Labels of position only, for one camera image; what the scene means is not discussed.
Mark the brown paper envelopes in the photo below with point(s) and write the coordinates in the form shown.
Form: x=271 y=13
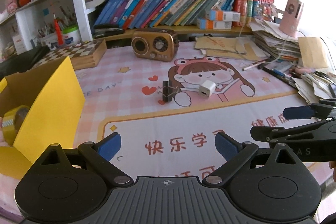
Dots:
x=243 y=48

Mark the orange white box lower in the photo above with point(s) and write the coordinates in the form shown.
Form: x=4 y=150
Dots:
x=205 y=24

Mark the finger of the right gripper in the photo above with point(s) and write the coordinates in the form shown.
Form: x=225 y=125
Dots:
x=321 y=110
x=313 y=134

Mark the white green jar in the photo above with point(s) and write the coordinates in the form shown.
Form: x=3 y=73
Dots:
x=71 y=35

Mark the person left hand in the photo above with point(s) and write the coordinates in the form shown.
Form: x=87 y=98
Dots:
x=332 y=165

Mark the yellow cardboard box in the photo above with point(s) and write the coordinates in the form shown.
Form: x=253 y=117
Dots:
x=55 y=101

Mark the kraft envelope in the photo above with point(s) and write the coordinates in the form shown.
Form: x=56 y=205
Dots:
x=316 y=53

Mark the pink cartoon desk mat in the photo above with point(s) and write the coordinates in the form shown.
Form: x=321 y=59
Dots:
x=174 y=138

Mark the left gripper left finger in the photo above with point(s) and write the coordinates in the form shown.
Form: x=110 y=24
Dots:
x=98 y=156

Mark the orange white box upper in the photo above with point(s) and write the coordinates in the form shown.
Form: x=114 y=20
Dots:
x=219 y=15

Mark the brown retro radio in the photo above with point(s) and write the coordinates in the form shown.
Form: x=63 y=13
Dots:
x=155 y=44

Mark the yellow tape roll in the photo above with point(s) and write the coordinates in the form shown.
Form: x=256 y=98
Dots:
x=12 y=122

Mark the stack of papers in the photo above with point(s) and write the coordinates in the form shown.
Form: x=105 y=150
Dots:
x=285 y=56

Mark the white usb charger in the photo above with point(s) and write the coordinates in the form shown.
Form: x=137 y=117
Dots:
x=207 y=88

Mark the pink white pen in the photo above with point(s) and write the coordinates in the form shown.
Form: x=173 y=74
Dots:
x=252 y=66

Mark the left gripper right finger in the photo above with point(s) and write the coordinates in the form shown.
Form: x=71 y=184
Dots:
x=236 y=156

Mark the pink cylinder holder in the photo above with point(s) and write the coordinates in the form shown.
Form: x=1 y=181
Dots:
x=291 y=17

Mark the black electronic keyboard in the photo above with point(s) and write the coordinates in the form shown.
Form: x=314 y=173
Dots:
x=22 y=62

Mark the black binder clip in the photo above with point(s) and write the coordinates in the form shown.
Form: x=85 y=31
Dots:
x=168 y=91

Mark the wooden chess box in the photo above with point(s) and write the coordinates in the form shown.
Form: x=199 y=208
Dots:
x=82 y=56

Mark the row of leaning books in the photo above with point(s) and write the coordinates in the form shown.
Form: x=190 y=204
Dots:
x=136 y=14

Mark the orange white box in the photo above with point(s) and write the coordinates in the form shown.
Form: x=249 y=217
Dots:
x=205 y=24
x=219 y=15

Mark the pink plush pig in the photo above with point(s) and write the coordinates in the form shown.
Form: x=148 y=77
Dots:
x=2 y=139

